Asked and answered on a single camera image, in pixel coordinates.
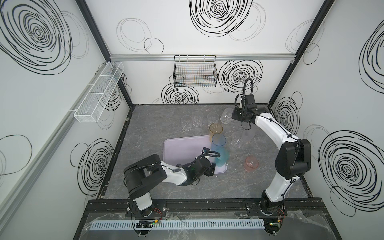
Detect yellow plastic cup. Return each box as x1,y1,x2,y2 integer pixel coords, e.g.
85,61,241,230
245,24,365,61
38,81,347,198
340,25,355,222
209,123,223,141

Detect teal plastic cup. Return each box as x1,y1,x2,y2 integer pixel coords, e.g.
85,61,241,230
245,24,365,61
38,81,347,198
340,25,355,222
215,148,230,167

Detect white slotted cable duct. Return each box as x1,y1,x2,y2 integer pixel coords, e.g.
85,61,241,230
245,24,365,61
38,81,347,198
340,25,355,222
89,219,265,231

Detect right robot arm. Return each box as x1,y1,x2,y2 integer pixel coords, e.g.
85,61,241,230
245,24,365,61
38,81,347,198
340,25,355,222
232,95,311,215

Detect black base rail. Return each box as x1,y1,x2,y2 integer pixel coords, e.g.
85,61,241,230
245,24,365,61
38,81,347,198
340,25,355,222
84,198,326,217

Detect black wire basket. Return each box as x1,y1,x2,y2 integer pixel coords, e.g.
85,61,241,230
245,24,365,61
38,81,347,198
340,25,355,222
173,55,219,88

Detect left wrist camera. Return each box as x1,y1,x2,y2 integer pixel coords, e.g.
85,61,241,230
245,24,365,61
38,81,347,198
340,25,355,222
202,147,211,155

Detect white wire shelf basket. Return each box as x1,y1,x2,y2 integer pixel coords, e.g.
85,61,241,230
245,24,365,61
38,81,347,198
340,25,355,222
74,62,124,123

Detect clear glass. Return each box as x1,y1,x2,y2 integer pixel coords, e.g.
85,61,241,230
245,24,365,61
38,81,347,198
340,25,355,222
231,132,243,149
192,112,204,127
181,116,193,132
208,112,220,127
220,108,234,125

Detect pink plastic cup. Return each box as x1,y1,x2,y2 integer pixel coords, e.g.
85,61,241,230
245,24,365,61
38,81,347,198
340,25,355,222
244,156,259,172

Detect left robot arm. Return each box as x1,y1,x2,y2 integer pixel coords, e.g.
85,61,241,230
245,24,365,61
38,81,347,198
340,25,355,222
123,148,221,212

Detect blue plastic cup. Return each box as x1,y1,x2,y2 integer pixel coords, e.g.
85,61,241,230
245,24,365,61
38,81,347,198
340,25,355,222
211,134,227,151

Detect lilac plastic tray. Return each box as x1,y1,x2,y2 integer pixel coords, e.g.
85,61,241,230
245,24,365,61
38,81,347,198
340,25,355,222
163,135,218,166

